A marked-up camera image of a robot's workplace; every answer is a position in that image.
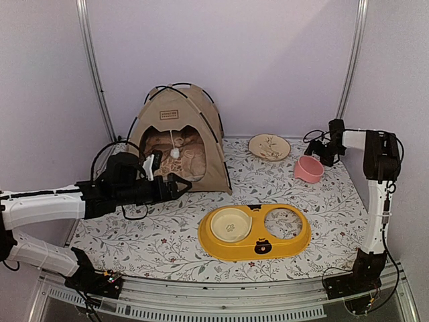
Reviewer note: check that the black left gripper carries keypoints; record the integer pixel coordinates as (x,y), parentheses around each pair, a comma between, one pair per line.
(163,196)

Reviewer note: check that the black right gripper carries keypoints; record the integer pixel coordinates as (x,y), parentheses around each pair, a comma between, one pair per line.
(327,162)

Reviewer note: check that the pink plastic bowl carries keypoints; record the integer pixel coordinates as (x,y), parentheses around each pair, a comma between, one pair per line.
(308,169)

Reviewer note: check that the white fluffy cushion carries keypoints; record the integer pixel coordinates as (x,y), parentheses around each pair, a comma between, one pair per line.
(183,152)

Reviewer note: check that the cream ceramic pet bowl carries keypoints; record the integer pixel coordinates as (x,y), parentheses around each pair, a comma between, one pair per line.
(230,225)

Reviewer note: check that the beige fabric pet tent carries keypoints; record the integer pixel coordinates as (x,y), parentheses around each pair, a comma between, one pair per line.
(187,147)

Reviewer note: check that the black tent pole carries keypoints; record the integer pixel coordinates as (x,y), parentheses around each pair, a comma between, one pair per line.
(202,99)
(187,110)

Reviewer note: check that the yellow double bowl holder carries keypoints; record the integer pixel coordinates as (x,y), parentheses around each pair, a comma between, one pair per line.
(260,244)

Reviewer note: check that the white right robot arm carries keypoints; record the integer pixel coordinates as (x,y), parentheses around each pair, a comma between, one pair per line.
(383,154)

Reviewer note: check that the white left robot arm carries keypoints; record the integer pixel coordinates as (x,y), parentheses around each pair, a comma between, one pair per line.
(125,181)

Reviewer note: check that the white pompom toy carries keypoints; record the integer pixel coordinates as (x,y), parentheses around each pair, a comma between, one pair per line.
(174,152)

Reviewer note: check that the floral patterned table mat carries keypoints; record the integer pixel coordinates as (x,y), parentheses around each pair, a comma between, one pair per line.
(161,241)

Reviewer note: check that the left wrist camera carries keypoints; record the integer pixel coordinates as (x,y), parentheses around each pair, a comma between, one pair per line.
(152,163)

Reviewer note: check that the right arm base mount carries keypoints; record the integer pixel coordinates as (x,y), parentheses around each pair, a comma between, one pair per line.
(355,285)

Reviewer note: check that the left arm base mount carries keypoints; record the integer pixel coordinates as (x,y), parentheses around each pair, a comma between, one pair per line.
(88,280)

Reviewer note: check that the right aluminium frame post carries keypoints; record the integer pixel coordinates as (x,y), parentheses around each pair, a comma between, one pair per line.
(356,44)

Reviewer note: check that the aluminium frame post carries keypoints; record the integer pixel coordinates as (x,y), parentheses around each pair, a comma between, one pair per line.
(84,22)
(356,44)

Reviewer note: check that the aluminium front rail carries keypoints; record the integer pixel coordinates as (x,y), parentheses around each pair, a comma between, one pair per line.
(295,300)

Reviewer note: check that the left aluminium frame post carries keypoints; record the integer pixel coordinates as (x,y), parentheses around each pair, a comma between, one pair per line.
(84,22)

